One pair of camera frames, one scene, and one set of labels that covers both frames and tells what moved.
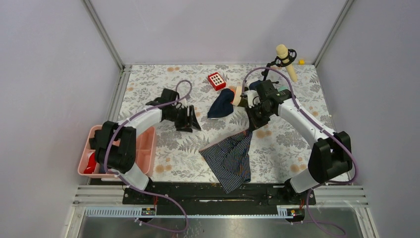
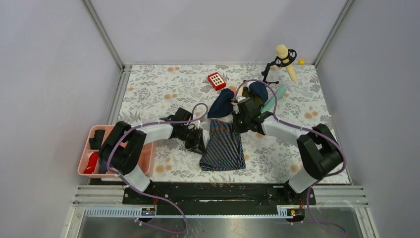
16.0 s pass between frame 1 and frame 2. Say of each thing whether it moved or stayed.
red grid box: stayed
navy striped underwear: moved
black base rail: stayed
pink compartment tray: stayed
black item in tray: stayed
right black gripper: moved
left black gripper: moved
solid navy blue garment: stayed
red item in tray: stayed
